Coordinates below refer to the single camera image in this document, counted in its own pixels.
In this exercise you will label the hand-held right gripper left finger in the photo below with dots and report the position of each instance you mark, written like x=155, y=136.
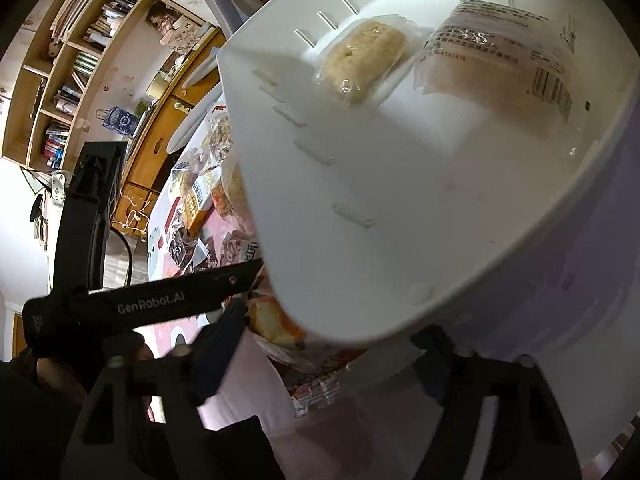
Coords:
x=220, y=355

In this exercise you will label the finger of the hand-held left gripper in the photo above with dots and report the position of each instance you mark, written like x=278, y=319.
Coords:
x=242, y=275

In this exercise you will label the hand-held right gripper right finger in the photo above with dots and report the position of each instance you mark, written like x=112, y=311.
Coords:
x=432, y=365

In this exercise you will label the orange snack packet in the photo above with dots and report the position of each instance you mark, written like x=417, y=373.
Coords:
x=275, y=317

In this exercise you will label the pile of snack packets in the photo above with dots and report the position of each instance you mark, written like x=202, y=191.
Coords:
x=205, y=195

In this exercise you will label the white plastic basket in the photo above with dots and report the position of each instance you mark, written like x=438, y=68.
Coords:
x=400, y=185

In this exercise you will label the round rice cracker packet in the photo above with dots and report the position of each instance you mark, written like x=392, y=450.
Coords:
x=362, y=57

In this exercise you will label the red white snack packet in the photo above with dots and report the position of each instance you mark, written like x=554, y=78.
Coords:
x=492, y=65

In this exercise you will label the person's left forearm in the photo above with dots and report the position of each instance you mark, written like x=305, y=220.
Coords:
x=30, y=435

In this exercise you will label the person's left hand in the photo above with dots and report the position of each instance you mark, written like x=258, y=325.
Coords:
x=65, y=362

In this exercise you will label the pink cartoon tablecloth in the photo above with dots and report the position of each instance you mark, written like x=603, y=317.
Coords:
x=250, y=385

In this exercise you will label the red striped snack packet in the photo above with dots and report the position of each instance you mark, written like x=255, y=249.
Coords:
x=320, y=392

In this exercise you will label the wooden desk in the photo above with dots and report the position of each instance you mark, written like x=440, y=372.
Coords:
x=150, y=155

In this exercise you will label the blue patterned gift bag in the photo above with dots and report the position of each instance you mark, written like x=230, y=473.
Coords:
x=120, y=121

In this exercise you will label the grey office chair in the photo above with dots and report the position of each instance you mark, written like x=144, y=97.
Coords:
x=195, y=95

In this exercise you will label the yellow round tin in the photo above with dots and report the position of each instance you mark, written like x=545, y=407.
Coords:
x=159, y=85

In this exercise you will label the wooden bookshelf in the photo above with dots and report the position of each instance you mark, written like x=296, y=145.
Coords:
x=65, y=75

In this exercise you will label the white printed tote bag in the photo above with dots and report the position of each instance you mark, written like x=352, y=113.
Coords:
x=185, y=35

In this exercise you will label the brown haired doll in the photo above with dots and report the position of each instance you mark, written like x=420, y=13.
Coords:
x=161, y=16

